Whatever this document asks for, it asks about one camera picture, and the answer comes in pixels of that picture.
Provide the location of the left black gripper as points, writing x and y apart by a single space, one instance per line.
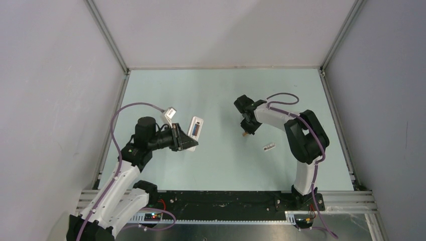
181 140

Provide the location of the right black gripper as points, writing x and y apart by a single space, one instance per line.
248 129

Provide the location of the white AC remote control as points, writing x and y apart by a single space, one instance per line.
193 121

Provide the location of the blue AAA battery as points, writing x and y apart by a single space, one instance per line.
195 129

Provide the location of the white battery cover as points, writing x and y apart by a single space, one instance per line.
269 146

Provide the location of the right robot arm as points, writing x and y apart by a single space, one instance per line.
305 135

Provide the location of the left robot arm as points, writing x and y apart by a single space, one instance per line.
122 197

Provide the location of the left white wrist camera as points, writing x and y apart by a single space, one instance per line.
167 116

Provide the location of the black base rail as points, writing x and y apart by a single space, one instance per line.
259 207

